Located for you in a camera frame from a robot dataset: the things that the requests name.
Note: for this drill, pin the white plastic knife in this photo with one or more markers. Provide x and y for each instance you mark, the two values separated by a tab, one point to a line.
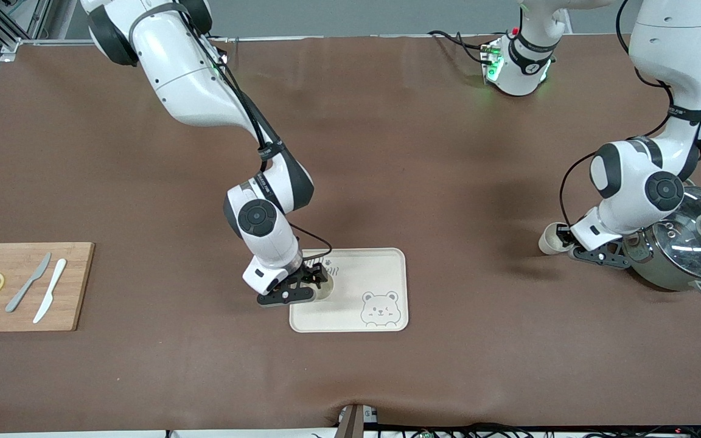
50	292

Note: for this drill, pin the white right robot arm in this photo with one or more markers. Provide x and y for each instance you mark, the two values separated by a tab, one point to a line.
186	73

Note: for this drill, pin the brown mounting bracket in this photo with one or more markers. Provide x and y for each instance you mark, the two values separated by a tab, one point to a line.
352	423

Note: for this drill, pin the white tray with bear print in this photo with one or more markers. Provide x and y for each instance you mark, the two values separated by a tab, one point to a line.
362	274

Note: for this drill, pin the wooden cutting board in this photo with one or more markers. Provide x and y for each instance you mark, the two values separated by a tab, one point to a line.
76	286

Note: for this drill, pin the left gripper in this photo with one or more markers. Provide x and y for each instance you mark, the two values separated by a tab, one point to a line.
564	236

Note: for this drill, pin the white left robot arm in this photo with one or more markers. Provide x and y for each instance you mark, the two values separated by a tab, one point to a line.
673	61

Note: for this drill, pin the white IKEA cup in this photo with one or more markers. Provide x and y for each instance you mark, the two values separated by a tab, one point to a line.
548	242
326	294

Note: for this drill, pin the grey plastic knife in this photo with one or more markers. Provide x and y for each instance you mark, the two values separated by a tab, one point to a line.
27	285

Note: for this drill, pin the grey electric cooking pot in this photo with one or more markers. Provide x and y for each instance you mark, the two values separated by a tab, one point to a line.
661	271

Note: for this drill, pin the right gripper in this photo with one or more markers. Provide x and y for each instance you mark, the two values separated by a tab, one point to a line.
310	275

